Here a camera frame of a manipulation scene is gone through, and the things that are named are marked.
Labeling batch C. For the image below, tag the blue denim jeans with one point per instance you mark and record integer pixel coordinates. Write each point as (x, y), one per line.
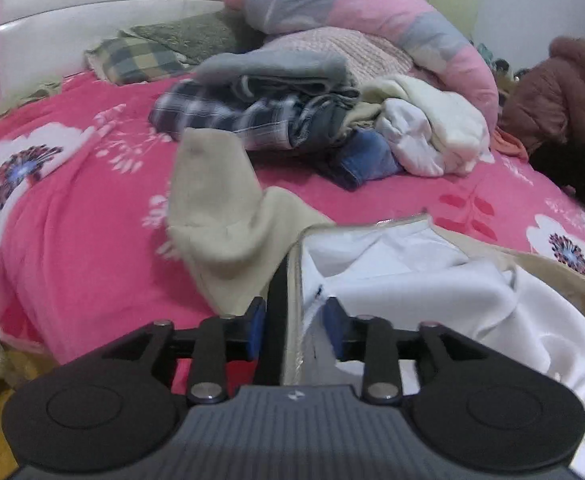
(364, 157)

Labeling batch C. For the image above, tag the cream fleece garment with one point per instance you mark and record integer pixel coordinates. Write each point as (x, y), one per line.
(460, 132)

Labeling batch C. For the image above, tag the white pale pink garment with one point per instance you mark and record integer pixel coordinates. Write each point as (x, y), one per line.
(408, 133)

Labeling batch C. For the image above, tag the plaid pillow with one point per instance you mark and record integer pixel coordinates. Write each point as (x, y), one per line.
(131, 60)

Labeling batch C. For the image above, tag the beige zip-up jacket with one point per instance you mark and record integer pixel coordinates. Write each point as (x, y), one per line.
(232, 234)

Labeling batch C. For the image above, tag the olive green fuzzy cushion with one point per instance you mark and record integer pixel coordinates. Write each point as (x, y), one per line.
(201, 36)

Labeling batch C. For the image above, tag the person in mauve puffer coat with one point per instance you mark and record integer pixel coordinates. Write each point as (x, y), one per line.
(546, 112)

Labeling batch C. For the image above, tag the plaid flannel shirt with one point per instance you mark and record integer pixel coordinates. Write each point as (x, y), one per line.
(282, 120)

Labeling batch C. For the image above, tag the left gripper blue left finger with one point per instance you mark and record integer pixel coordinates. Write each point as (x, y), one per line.
(216, 342)

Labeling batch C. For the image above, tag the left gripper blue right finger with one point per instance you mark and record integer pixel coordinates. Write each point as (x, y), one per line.
(371, 341)

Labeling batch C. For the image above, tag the grey sweater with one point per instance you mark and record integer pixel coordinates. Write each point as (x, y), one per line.
(254, 73)

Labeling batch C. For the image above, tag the white padded headboard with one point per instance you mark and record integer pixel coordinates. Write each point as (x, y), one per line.
(42, 39)

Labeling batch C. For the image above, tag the pink grey rolled duvet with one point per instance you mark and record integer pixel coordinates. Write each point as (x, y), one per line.
(413, 26)

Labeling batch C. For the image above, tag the pink checkered knit blanket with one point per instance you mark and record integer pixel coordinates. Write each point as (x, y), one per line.
(367, 57)

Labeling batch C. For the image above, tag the salmon orange cloth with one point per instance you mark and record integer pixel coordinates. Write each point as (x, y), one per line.
(506, 144)

